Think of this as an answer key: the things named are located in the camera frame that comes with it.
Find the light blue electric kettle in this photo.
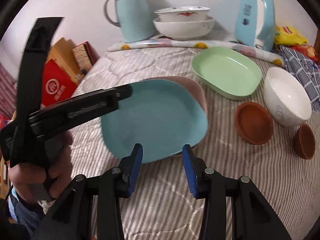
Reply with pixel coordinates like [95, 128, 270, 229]
[235, 0, 275, 51]

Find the brown clay bowl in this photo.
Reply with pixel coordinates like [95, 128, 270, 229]
[234, 101, 273, 145]
[294, 124, 316, 160]

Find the yellow chips bag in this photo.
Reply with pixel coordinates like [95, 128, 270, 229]
[274, 26, 308, 46]

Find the brown cardboard box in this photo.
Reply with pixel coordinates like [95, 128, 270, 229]
[46, 37, 82, 85]

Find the white ceramic bowl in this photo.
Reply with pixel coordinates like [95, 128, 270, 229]
[263, 67, 312, 127]

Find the grey checked folded cloth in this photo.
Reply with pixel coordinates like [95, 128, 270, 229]
[279, 46, 320, 112]

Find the red chips bag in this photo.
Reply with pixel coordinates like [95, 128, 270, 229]
[290, 44, 319, 63]

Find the light green plastic plate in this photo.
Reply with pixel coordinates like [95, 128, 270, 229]
[192, 47, 263, 100]

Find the red paper bag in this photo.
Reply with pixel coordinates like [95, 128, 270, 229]
[41, 59, 77, 107]

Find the patterned kraft gift box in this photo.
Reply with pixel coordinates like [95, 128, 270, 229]
[72, 41, 100, 75]

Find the light blue plastic plate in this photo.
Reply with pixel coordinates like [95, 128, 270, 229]
[101, 76, 208, 163]

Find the light blue thermos jug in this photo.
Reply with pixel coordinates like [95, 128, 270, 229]
[104, 0, 156, 42]

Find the large white porcelain bowl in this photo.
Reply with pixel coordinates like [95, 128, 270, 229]
[153, 16, 215, 40]

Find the pink plastic plate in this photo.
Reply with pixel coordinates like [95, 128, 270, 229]
[129, 76, 208, 127]

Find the fruit pattern table mat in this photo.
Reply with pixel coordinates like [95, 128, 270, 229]
[108, 36, 285, 67]

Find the patterned white porcelain bowl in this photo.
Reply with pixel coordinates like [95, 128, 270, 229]
[154, 6, 210, 22]

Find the person's left hand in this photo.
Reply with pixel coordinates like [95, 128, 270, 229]
[9, 131, 73, 204]

